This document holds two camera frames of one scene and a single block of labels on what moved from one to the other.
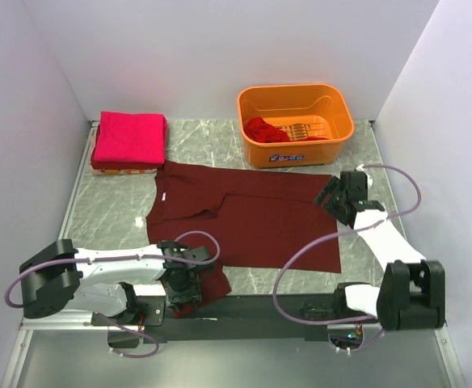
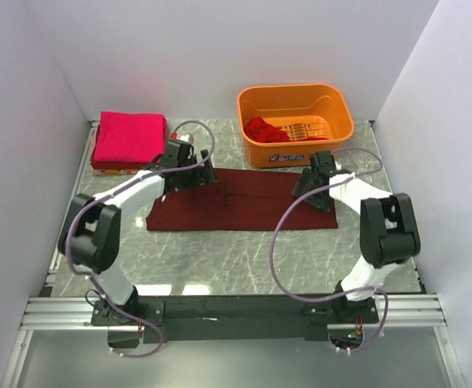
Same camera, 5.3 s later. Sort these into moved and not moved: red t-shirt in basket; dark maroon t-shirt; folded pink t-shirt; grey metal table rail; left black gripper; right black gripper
Moved: right black gripper; left black gripper; dark maroon t-shirt
Not moved: grey metal table rail; red t-shirt in basket; folded pink t-shirt
